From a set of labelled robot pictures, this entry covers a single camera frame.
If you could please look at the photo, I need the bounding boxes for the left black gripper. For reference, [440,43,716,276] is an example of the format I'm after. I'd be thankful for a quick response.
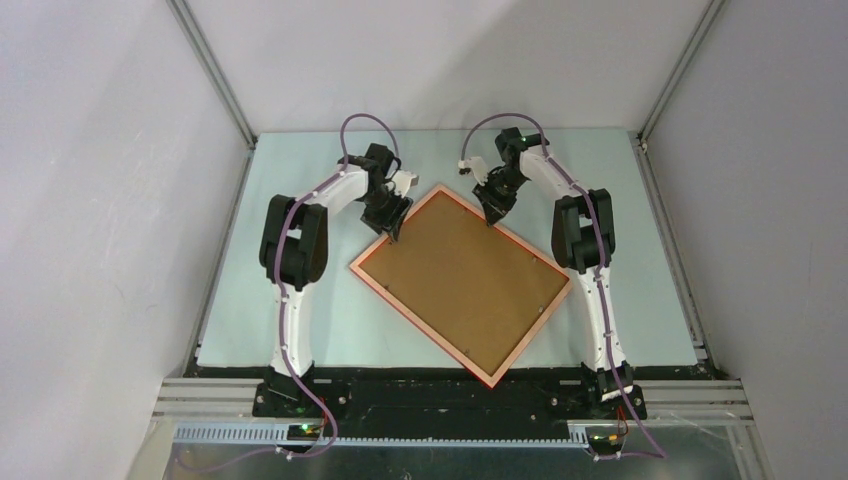
[360,185,412,242]

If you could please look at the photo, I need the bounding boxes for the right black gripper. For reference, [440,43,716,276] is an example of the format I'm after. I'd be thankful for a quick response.
[472,169,526,228]

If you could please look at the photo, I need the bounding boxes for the brown cardboard backing board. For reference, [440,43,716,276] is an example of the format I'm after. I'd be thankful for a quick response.
[354,190,568,383]

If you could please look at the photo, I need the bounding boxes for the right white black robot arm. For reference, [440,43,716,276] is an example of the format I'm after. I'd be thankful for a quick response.
[458,128,633,418]

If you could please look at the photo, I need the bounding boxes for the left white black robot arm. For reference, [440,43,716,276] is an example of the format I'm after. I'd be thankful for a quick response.
[259,143,418,417]

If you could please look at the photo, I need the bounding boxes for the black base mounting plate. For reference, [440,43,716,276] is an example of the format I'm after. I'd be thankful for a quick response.
[253,367,647,427]

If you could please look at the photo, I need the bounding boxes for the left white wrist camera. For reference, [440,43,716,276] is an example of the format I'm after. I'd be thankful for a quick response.
[389,169,419,197]

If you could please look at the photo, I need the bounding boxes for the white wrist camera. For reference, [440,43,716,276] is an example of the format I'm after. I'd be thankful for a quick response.
[457,156,490,185]
[389,169,419,197]

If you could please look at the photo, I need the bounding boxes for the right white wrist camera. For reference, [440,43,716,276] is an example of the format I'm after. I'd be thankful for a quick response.
[457,156,490,185]

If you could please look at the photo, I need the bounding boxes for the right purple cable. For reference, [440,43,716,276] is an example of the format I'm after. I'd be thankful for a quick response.
[459,112,668,461]

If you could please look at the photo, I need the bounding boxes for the purple cable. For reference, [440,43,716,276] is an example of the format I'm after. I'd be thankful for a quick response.
[272,113,402,460]
[459,112,668,461]

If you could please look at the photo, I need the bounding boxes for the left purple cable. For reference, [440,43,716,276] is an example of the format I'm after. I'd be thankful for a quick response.
[272,113,402,460]

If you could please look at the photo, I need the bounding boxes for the aluminium front rail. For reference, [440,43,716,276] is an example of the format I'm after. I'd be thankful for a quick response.
[152,379,755,448]

